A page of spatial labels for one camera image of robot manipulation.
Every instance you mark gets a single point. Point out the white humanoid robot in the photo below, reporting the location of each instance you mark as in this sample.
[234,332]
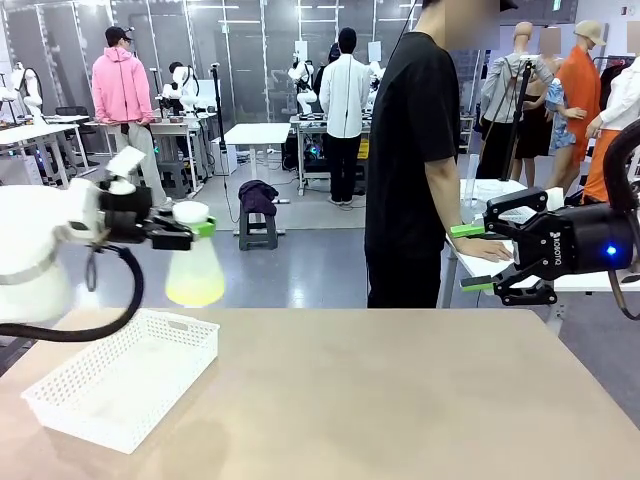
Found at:
[27,85]

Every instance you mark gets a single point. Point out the small white standing table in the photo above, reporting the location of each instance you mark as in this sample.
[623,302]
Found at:
[257,132]

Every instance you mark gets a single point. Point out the black tripod with camera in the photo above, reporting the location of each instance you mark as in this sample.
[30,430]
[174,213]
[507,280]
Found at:
[218,115]

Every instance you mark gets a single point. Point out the white workbench with boxes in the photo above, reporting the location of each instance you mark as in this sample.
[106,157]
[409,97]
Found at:
[175,125]

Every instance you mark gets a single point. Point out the dark purple cloth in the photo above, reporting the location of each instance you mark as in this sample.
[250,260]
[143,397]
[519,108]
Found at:
[257,195]

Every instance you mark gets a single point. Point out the person in black T-shirt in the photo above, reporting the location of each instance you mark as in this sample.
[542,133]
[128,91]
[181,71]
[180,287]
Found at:
[410,150]

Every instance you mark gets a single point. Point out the white perforated plastic basket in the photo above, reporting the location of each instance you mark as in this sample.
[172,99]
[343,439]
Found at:
[120,380]

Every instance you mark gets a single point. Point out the translucent plastic conical flask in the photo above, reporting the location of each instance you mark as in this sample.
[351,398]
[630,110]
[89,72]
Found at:
[195,275]

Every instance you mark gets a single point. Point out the grey step stool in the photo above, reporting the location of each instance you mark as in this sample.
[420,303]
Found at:
[175,175]

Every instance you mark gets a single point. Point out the white robot at workbench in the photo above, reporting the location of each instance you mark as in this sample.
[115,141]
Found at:
[302,95]

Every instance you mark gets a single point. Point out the mannequin in orange with cap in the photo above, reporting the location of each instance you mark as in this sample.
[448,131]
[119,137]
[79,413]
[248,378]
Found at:
[582,90]

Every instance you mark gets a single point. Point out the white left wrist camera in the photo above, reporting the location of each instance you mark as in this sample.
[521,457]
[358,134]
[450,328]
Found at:
[125,160]

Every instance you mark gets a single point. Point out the white office desk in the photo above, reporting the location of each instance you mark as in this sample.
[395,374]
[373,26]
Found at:
[35,131]

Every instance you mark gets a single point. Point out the grey stool with dark cloth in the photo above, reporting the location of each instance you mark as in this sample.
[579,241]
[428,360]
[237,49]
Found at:
[257,235]

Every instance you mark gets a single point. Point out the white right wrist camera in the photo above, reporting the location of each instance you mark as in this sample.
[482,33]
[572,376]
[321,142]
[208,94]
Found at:
[556,194]

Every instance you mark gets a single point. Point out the person in pink hoodie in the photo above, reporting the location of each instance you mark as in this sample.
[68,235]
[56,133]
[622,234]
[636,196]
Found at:
[122,85]

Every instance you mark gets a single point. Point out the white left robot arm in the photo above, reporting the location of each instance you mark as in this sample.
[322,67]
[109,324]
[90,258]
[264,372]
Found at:
[35,240]

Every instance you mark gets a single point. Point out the person in white jacket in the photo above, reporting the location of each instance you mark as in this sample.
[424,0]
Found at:
[345,90]

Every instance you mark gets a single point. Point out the figure in blue floral dress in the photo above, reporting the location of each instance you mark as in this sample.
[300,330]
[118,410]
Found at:
[557,110]

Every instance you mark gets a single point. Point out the metal workbench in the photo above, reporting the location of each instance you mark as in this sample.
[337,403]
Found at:
[310,122]

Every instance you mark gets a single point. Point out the person's right hand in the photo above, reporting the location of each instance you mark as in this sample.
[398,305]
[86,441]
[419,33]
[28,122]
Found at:
[485,250]

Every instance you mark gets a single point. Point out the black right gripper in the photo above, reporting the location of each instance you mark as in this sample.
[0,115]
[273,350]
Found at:
[575,240]

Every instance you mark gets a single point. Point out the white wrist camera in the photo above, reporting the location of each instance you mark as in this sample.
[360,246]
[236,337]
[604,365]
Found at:
[125,160]
[556,194]

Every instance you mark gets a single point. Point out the mannequin in white jacket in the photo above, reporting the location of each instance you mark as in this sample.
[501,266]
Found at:
[620,100]

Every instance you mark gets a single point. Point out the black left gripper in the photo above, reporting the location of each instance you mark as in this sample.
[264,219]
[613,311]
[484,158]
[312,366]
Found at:
[125,215]

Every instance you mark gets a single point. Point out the mannequin in grey jacket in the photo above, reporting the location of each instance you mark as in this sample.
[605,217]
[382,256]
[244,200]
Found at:
[500,85]

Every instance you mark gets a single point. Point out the person's right forearm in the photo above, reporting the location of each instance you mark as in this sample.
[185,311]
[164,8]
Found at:
[447,200]

